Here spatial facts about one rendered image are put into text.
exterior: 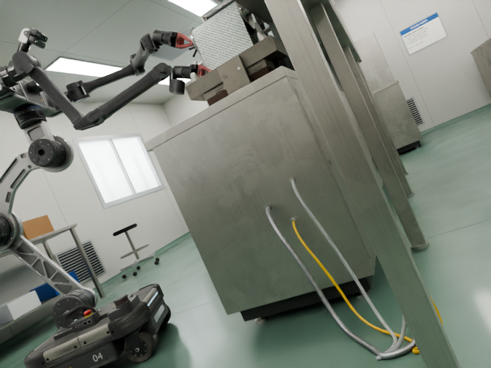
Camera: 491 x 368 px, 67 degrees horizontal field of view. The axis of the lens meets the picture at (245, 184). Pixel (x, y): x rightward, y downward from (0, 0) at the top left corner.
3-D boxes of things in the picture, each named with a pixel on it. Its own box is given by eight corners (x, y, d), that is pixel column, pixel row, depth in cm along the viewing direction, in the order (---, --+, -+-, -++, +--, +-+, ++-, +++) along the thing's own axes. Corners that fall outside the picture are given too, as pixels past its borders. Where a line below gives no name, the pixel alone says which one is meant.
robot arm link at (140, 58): (136, 77, 217) (127, 58, 215) (145, 73, 219) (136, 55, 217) (149, 54, 178) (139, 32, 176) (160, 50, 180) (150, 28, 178)
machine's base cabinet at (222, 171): (327, 202, 386) (294, 126, 384) (389, 179, 360) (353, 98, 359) (235, 336, 155) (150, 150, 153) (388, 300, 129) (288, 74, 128)
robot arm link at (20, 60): (78, 137, 166) (87, 137, 176) (101, 117, 166) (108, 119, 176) (7, 58, 162) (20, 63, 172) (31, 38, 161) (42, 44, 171)
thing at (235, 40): (215, 87, 166) (199, 49, 166) (260, 60, 157) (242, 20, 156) (215, 86, 166) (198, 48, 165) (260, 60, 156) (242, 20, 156)
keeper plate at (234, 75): (230, 95, 143) (218, 69, 143) (252, 82, 139) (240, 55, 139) (227, 95, 141) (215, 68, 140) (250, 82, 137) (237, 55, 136)
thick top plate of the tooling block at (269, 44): (208, 101, 164) (202, 88, 164) (288, 55, 148) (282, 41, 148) (191, 100, 149) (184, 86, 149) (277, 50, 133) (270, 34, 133)
